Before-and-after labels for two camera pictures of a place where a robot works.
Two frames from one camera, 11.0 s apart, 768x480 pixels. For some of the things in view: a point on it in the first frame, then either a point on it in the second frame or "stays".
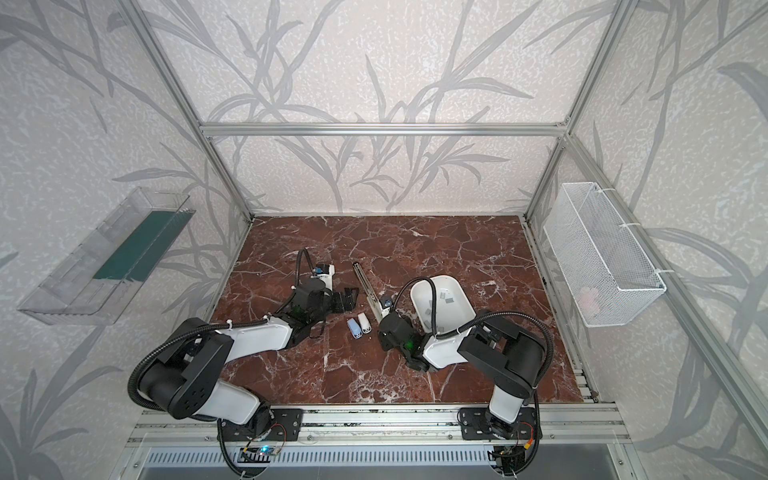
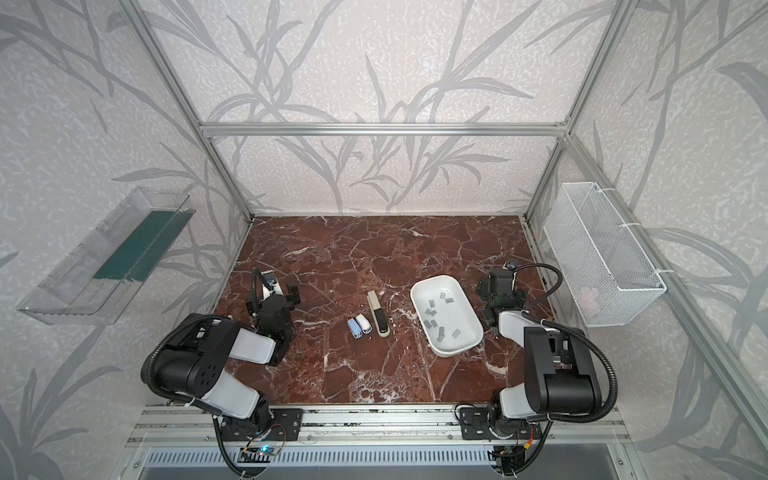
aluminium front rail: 555,426 stays
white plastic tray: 452,306 stays
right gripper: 386,318 → 498,291
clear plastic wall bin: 99,277 stays
